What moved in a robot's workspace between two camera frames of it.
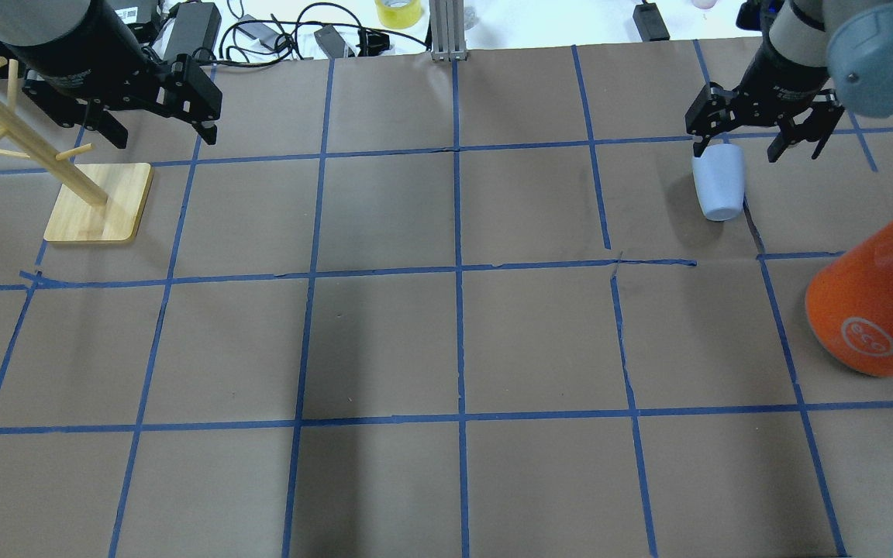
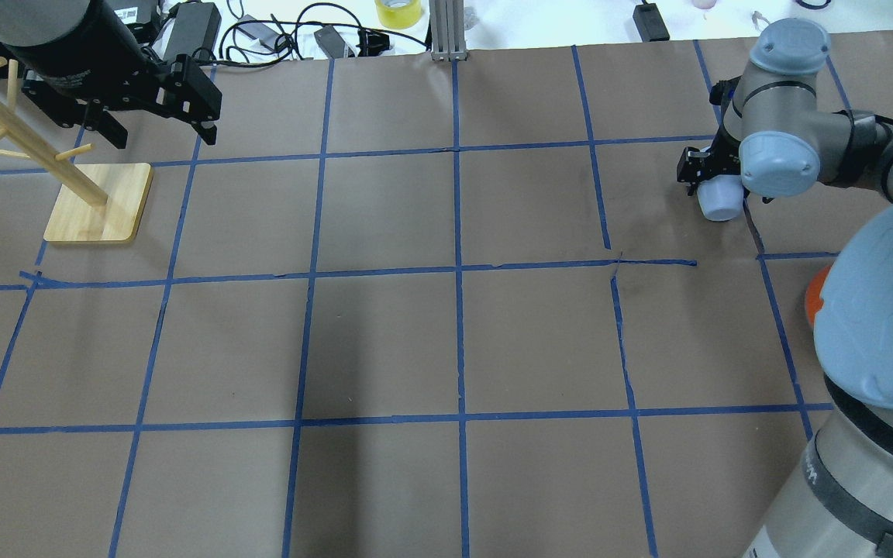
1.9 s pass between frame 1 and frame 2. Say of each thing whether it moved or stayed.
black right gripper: moved
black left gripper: stayed
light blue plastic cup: stayed
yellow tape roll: stayed
